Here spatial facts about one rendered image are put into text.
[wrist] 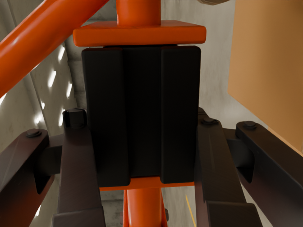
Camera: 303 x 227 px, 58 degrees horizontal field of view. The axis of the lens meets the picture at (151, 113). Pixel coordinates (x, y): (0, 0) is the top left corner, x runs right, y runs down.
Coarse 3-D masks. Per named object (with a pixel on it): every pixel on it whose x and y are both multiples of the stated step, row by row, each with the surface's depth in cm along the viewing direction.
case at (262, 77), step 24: (240, 0) 33; (264, 0) 28; (288, 0) 23; (240, 24) 34; (264, 24) 28; (288, 24) 24; (240, 48) 34; (264, 48) 28; (288, 48) 24; (240, 72) 34; (264, 72) 28; (288, 72) 24; (240, 96) 34; (264, 96) 28; (288, 96) 24; (264, 120) 28; (288, 120) 24
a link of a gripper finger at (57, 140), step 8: (56, 136) 13; (48, 144) 12; (56, 144) 12; (48, 152) 12; (56, 152) 12; (40, 160) 12; (48, 160) 12; (56, 160) 12; (40, 168) 12; (48, 168) 12; (56, 168) 12; (40, 176) 12
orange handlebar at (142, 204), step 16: (128, 0) 12; (144, 0) 12; (160, 0) 13; (128, 16) 13; (144, 16) 13; (160, 16) 13; (128, 192) 17; (144, 192) 16; (160, 192) 17; (128, 208) 17; (144, 208) 16; (160, 208) 17; (128, 224) 18; (144, 224) 17; (160, 224) 18
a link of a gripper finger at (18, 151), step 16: (16, 144) 11; (32, 144) 11; (0, 160) 10; (16, 160) 10; (32, 160) 11; (0, 176) 9; (16, 176) 9; (32, 176) 11; (48, 176) 12; (0, 192) 8; (16, 192) 9; (32, 192) 10; (0, 208) 8; (16, 208) 9; (32, 208) 10; (0, 224) 8; (16, 224) 9
